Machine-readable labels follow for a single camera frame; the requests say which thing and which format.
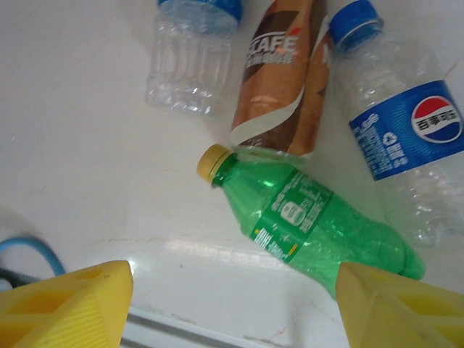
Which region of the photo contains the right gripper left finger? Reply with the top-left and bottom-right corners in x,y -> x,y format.
0,259 -> 135,348

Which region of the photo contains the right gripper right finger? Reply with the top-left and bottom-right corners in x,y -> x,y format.
333,260 -> 464,348

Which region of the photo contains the blue stethoscope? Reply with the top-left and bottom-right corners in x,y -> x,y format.
0,236 -> 67,287

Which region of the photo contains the green soda bottle yellow cap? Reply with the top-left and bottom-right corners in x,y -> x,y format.
195,144 -> 426,302

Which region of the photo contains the clear Pepsi label bottle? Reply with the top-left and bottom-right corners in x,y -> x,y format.
328,0 -> 464,249

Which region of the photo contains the brown coffee drink bottle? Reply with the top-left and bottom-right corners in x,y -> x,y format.
228,0 -> 333,160

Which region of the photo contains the water bottle blue label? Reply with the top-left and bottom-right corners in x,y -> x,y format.
144,0 -> 244,119

